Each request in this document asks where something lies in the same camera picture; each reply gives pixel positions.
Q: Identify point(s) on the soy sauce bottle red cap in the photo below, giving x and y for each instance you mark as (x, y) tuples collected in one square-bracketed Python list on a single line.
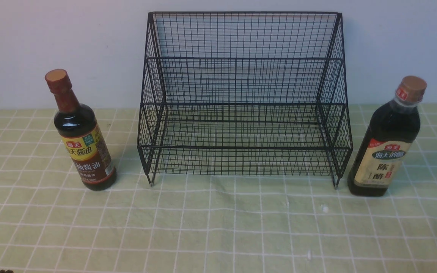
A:
[(77, 125)]

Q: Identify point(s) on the vinegar bottle tan cap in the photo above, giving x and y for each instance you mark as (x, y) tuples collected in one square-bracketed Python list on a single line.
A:
[(392, 129)]

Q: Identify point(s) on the green checkered tablecloth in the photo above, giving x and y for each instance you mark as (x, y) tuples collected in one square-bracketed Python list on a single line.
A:
[(51, 223)]

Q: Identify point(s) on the black wire mesh shelf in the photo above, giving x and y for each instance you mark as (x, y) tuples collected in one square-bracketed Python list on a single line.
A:
[(244, 93)]

